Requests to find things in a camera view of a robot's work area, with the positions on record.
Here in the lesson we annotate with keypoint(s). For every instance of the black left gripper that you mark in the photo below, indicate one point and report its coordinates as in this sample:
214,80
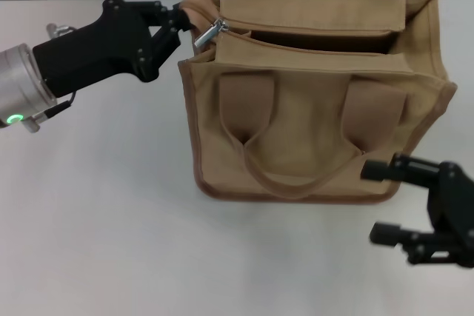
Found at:
100,46

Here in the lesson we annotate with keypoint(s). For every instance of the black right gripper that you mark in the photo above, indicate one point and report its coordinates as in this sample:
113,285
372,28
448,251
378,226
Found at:
455,205

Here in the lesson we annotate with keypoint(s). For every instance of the silver metal zipper pull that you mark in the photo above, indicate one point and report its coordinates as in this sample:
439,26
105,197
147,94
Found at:
209,33

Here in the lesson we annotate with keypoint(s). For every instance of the khaki canvas food bag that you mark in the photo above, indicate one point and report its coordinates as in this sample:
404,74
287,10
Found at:
303,127

